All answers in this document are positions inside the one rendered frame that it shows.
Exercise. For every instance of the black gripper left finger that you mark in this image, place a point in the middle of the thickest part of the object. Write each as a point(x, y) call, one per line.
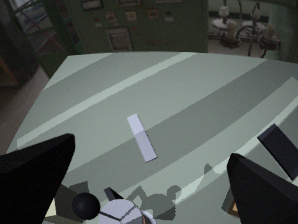
point(30, 178)

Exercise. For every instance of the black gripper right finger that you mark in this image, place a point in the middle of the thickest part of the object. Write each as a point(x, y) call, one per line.
point(260, 196)

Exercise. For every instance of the grey flat bar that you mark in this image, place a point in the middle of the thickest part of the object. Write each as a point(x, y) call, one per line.
point(142, 138)

